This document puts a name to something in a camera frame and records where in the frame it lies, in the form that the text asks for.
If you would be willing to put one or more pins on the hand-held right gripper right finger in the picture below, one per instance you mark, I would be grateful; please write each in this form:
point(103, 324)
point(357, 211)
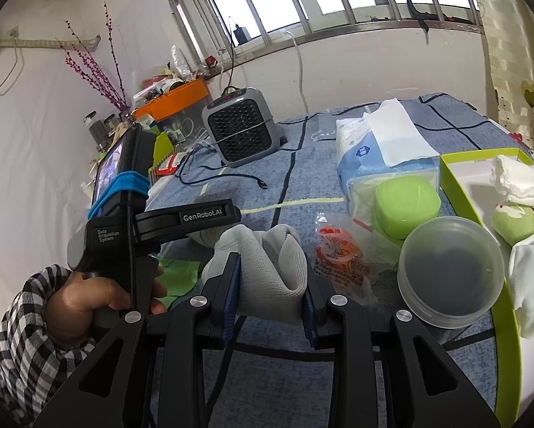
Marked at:
point(309, 312)

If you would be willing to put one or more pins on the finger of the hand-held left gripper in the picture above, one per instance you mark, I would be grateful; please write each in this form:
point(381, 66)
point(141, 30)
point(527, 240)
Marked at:
point(235, 214)

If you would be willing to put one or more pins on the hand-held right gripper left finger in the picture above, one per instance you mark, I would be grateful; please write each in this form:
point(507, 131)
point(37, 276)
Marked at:
point(231, 294)

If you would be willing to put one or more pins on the grey sock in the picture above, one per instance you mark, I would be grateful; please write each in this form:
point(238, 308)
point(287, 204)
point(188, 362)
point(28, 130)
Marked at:
point(267, 267)

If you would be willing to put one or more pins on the green tray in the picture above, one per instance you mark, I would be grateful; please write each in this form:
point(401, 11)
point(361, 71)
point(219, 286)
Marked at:
point(467, 178)

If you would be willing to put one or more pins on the white towel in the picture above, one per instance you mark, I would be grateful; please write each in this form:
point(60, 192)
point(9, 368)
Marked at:
point(521, 178)

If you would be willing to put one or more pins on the person's left forearm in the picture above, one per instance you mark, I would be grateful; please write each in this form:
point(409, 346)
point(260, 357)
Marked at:
point(21, 343)

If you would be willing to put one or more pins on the person's left hand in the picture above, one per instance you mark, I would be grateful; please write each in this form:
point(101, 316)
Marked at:
point(79, 303)

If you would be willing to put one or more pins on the green cloth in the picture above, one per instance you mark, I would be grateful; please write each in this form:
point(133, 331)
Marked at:
point(177, 276)

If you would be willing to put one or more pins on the orange snack packet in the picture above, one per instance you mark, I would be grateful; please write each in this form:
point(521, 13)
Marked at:
point(338, 254)

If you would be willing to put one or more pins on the red white packet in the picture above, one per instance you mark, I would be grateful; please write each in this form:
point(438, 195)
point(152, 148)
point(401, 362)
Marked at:
point(169, 165)

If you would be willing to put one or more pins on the grey space heater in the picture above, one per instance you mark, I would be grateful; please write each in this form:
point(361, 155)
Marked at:
point(240, 129)

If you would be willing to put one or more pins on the lime green box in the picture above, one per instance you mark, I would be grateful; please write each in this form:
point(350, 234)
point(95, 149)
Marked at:
point(162, 147)

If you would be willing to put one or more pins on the glass jar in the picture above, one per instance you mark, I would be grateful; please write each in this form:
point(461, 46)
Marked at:
point(95, 131)
point(111, 125)

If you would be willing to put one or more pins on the orange lidded storage bin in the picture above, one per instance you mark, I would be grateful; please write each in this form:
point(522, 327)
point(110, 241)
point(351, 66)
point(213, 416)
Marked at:
point(177, 96)

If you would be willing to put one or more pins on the red dried flower branches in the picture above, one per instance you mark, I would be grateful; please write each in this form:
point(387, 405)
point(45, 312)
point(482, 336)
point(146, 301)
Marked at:
point(123, 106)

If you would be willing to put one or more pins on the white blue tissue pack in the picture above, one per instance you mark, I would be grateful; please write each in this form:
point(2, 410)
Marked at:
point(360, 151)

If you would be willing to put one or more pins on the green lidded container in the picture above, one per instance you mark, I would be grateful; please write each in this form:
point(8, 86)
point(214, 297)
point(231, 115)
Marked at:
point(405, 205)

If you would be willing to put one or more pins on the clear round plastic container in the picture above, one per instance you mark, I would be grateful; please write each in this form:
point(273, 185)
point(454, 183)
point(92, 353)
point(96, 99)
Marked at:
point(450, 272)

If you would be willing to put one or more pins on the black power adapter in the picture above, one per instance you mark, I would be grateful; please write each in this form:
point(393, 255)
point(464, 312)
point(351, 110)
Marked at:
point(241, 34)

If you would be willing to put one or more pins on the metal window grille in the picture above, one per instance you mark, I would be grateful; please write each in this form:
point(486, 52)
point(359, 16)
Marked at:
point(338, 31)

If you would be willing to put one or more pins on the green plush toy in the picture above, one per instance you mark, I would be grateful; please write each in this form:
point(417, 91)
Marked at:
point(512, 225)

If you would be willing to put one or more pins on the dark hook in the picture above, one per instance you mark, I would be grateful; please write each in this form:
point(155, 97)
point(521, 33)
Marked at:
point(421, 18)

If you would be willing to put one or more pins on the patterned curtain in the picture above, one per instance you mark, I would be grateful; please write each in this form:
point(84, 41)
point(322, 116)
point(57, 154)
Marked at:
point(517, 53)

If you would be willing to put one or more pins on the beige wall pipe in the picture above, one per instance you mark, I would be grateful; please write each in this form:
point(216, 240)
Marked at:
point(48, 43)

